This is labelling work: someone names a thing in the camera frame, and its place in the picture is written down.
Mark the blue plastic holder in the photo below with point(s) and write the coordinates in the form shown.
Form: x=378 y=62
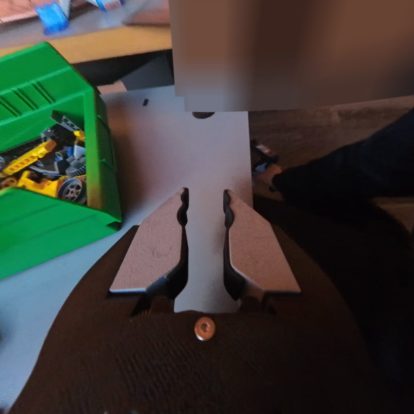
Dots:
x=51 y=19

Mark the pile of toy building pieces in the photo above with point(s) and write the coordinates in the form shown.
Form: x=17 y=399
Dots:
x=42 y=161

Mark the tan adjacent table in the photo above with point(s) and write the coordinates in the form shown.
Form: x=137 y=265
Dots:
x=113 y=42

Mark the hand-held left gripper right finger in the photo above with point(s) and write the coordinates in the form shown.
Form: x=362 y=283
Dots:
x=262 y=252

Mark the person's dark clothed body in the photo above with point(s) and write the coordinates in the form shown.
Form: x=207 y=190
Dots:
x=339 y=226

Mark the green storage bin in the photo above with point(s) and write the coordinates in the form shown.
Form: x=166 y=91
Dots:
x=48 y=242

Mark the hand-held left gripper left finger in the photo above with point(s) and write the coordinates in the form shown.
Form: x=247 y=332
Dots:
x=148 y=252

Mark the grey desk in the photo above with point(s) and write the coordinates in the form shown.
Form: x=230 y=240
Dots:
x=155 y=145

